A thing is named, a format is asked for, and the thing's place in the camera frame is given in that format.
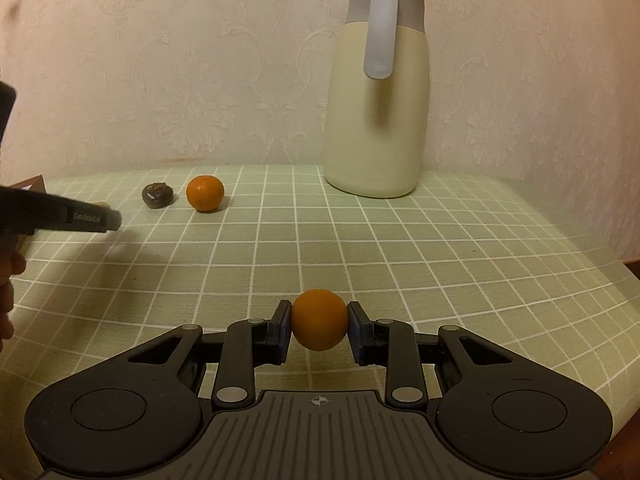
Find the person's left hand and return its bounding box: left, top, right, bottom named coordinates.
left=0, top=246, right=27, bottom=356

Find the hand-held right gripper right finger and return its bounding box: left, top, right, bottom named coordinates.
left=347, top=301, right=531, bottom=411

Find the green checked tablecloth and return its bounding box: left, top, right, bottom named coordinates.
left=0, top=164, right=640, bottom=480

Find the brown cardboard box white inside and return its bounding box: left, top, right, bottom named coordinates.
left=9, top=174, right=47, bottom=193

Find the cream thermos jug grey lid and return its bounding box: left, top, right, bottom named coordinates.
left=322, top=0, right=432, bottom=199

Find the small smooth orange kumquat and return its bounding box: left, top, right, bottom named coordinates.
left=291, top=288, right=349, bottom=351

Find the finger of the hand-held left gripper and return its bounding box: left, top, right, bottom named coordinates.
left=0, top=185, right=123, bottom=236

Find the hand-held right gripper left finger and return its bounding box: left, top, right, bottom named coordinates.
left=107, top=300, right=293, bottom=411

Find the dark brown round fruit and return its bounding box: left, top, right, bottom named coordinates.
left=141, top=182, right=175, bottom=209

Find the bright orange tangerine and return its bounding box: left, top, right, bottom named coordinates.
left=186, top=174, right=225, bottom=212

